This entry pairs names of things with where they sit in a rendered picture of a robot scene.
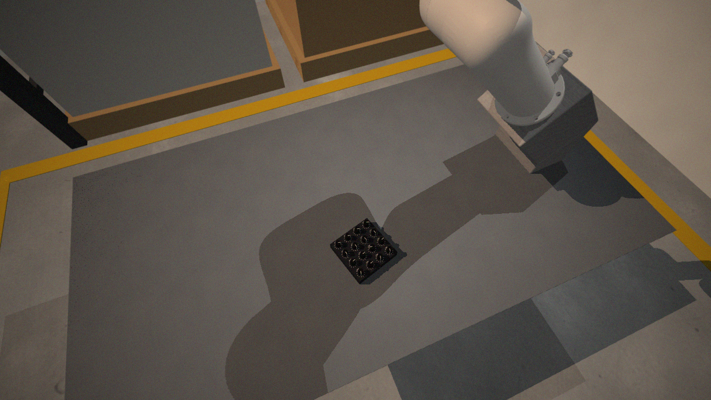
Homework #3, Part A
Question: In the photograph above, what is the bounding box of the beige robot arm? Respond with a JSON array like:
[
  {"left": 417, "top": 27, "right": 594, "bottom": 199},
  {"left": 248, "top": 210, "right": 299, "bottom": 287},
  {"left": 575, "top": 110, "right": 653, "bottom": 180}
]
[{"left": 419, "top": 0, "right": 573, "bottom": 126}]

